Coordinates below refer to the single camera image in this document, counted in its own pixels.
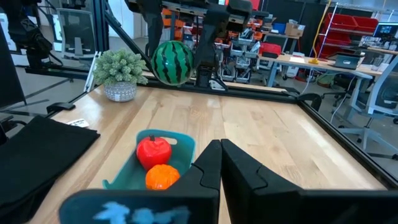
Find cardboard box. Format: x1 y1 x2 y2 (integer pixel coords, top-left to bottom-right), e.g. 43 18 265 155
284 22 307 39

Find wooden desk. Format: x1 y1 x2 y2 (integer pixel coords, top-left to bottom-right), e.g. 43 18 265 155
257 54 385 90

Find black jointed machine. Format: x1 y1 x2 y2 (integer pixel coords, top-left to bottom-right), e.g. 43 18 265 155
0 0 63 71

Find orange toy fruit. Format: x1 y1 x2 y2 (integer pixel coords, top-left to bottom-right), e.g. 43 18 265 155
145 164 182 191

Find pale green potted plant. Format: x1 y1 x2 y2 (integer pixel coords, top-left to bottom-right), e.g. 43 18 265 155
92 48 149 103

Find black folded cloth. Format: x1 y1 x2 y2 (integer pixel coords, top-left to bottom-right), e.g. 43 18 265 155
0 115 101 224

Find cluttered storage shelf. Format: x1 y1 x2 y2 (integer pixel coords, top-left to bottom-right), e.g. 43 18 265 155
217 18 266 83

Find grey mesh office chair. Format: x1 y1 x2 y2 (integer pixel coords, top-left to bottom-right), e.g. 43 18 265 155
55 7 96 60

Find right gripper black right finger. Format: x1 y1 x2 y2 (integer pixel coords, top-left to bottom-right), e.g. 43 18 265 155
220 138 398 224

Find blue storage bin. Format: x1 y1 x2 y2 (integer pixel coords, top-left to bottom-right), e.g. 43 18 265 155
273 22 287 35

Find teal plastic container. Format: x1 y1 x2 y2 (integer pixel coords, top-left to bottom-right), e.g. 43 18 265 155
102 129 197 191

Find light grey office chair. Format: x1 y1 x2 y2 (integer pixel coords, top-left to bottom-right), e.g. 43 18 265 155
337 55 398 161

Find red storage bin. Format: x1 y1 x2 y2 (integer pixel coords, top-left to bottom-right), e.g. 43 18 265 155
323 12 358 31
353 16 379 34

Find green striped toy watermelon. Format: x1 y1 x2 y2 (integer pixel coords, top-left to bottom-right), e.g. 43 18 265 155
150 40 195 86

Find black table clamp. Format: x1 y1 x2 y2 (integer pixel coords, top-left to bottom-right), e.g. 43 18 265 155
45 102 76 114

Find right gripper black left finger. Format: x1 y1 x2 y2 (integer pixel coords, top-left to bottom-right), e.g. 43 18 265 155
58 139 223 224

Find red toy apple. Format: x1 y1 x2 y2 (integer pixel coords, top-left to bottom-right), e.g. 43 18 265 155
136 134 173 172

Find computer monitor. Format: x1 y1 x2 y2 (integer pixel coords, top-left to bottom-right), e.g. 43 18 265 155
373 22 398 40

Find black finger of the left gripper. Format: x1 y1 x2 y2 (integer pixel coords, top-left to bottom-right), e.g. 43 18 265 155
193 17 229 68
144 11 164 60

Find black office chair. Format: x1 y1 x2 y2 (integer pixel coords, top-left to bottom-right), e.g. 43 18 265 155
321 72 356 108

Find red box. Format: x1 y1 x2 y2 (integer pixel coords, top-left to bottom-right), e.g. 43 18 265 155
258 42 282 59

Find white printed tag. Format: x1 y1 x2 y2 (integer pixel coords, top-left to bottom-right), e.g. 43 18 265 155
65 118 91 129

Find grey case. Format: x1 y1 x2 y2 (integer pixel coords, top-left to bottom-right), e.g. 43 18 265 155
333 52 362 70

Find yellow cable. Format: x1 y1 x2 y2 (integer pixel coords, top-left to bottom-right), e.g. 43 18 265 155
308 0 332 65

